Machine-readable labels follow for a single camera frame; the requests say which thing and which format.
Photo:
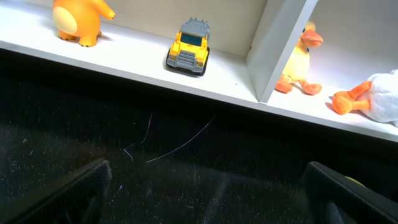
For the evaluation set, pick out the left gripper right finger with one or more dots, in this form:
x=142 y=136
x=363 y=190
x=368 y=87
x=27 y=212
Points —
x=342 y=202

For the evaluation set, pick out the yellow rubber duck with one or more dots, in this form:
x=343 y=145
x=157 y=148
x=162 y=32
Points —
x=84 y=18

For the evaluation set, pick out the grey and yellow toy truck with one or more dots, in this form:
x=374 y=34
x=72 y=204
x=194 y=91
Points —
x=189 y=49

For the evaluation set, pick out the white shelf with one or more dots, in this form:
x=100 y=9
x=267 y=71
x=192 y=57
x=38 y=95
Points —
x=133 y=53

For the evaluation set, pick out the white plush goose with hat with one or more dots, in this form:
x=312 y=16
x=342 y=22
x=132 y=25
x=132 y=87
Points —
x=382 y=96

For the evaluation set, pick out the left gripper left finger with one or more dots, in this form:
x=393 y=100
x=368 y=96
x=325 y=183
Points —
x=62 y=202

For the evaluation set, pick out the yellow plush duck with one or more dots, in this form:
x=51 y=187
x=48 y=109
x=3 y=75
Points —
x=297 y=62

